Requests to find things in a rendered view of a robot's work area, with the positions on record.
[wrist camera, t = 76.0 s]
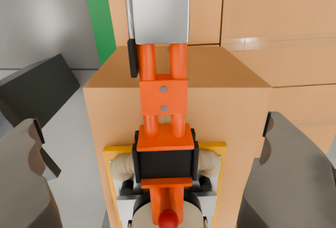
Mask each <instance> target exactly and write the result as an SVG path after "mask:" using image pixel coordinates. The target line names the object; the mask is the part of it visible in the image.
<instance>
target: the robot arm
mask: <svg viewBox="0 0 336 228"><path fill-rule="evenodd" d="M262 137H265V140H264V144H263V148H262V152H261V156H260V160H259V162H260V164H261V166H260V167H258V168H255V169H253V170H252V171H251V172H250V174H249V177H248V180H247V183H246V185H245V188H244V191H243V196H242V200H241V204H240V209H239V213H238V218H237V227H238V228H336V169H335V167H334V166H333V164H332V163H331V161H330V160H329V159H328V157H327V156H326V155H325V154H324V152H323V151H322V150H321V149H320V148H319V147H318V146H317V145H316V144H315V143H314V142H313V141H312V140H311V139H310V138H309V137H308V136H307V135H306V134H304V133H303V132H302V131H301V130H300V129H299V128H297V127H296V126H295V125H294V124H293V123H292V122H290V121H289V120H288V119H287V118H286V117H285V116H283V115H282V114H281V113H279V112H276V111H273V112H270V111H269V112H268V114H267V118H266V122H265V127H264V131H263V135H262ZM43 144H45V140H44V136H43V133H42V129H41V126H40V123H39V120H38V119H37V118H33V119H31V118H29V119H25V120H23V121H22V122H21V123H20V124H18V125H17V126H16V127H15V128H13V129H12V130H11V131H10V132H8V133H7V134H6V135H5V136H3V137H2V138H1V139H0V228H63V225H62V221H61V217H60V213H59V209H58V207H57V204H56V202H55V199H54V197H53V195H52V192H51V190H50V187H49V185H48V183H47V180H46V178H45V177H43V176H42V175H43V173H44V171H45V169H46V166H45V164H44V161H43V159H42V156H41V154H40V149H41V147H42V145H43Z"/></svg>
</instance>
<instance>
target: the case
mask: <svg viewBox="0 0 336 228"><path fill-rule="evenodd" d="M155 63H156V73H170V46H155ZM186 79H187V80H188V88H187V114H185V123H189V125H190V128H194V130H195V140H196V141H197V142H198V143H207V142H225V143H226V145H227V150H226V157H225V164H224V171H223V178H222V184H221V191H220V198H219V205H218V212H217V219H216V225H215V228H235V227H236V223H237V219H238V214H239V210H240V206H241V201H242V197H243V192H244V189H245V186H246V183H247V180H248V177H249V175H250V172H251V168H252V164H253V161H254V157H255V153H256V150H257V146H258V142H259V139H260V135H261V131H262V128H263V124H264V120H265V116H266V113H267V109H268V105H269V102H270V98H271V94H272V91H273V87H272V86H270V85H269V84H268V83H267V82H265V81H264V80H263V79H262V78H261V77H259V76H258V75H257V74H256V73H254V72H253V71H252V70H251V69H249V68H248V67H247V66H246V65H245V64H243V63H242V62H241V61H240V60H238V59H237V58H236V57H235V56H233V55H232V54H231V53H230V52H228V51H227V50H226V49H225V48H224V47H217V46H187V67H186ZM139 81H140V73H139V72H138V75H137V78H131V72H130V62H129V53H128V47H127V46H119V47H118V48H117V49H116V50H115V52H114V53H113V54H112V55H111V56H110V57H109V58H108V60H107V61H106V62H105V63H104V64H103V65H102V66H101V68H100V69H99V70H98V71H97V72H96V73H95V74H94V76H93V77H92V78H91V79H90V80H89V81H88V82H87V84H86V85H85V86H84V87H83V93H84V98H85V103H86V108H87V113H88V118H89V123H90V128H91V133H92V138H93V143H94V148H95V153H96V158H97V163H98V168H99V173H100V178H101V183H102V188H103V193H104V198H105V203H106V208H107V213H108V218H109V223H110V228H119V225H118V220H117V216H116V211H115V206H114V202H113V197H112V193H111V188H110V183H109V179H108V174H107V170H106V165H105V160H104V156H103V149H104V147H106V146H131V145H133V143H135V131H136V130H140V125H144V118H143V115H142V109H141V98H140V87H139Z"/></svg>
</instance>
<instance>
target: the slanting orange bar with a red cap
mask: <svg viewBox="0 0 336 228"><path fill-rule="evenodd" d="M157 222H158V226H159V228H178V226H179V218H178V214H177V208H176V203H175V197H174V191H173V188H161V191H160V203H159V216H158V221H157Z"/></svg>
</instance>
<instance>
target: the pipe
mask: <svg viewBox="0 0 336 228"><path fill-rule="evenodd" d="M193 194H194V195H195V196H196V197H197V198H198V200H199V201H200V205H201V210H202V216H203V217H206V216H215V210H216V203H217V193H216V192H196V193H193ZM140 196H141V195H130V196H117V198H116V204H117V208H118V213H119V218H120V220H121V221H123V220H132V219H133V210H134V205H135V202H136V200H137V199H138V198H139V197H140Z"/></svg>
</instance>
